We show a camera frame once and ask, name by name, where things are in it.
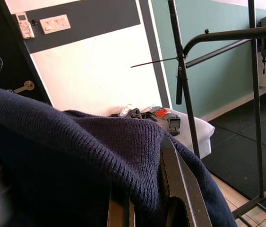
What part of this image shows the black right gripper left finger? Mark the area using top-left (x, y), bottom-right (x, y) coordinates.
top-left (106, 195), bottom-right (136, 227)

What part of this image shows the black rubber floor mat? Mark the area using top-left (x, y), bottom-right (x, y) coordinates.
top-left (201, 87), bottom-right (266, 201)

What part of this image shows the white air conditioner remote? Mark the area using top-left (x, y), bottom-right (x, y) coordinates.
top-left (14, 12), bottom-right (35, 40)

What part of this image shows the beige wall switch plate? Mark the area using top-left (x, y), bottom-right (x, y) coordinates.
top-left (39, 14), bottom-right (72, 35)

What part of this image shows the black grey strap bundle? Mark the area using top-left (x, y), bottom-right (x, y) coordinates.
top-left (110, 107), bottom-right (158, 122)

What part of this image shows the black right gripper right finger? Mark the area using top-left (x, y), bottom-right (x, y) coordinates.
top-left (160, 136), bottom-right (213, 227)

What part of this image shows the grey black gadget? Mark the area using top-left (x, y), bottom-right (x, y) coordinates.
top-left (167, 114), bottom-right (182, 137)

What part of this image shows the navy knitted sweater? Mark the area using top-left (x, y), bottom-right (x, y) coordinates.
top-left (0, 81), bottom-right (238, 227)

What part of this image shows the orange grey package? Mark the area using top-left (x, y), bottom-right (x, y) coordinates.
top-left (151, 105), bottom-right (172, 119)

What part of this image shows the black metal clothes rack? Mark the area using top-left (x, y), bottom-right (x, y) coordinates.
top-left (167, 0), bottom-right (266, 227)

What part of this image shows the metal door handle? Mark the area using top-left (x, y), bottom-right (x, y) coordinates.
top-left (12, 80), bottom-right (35, 94)

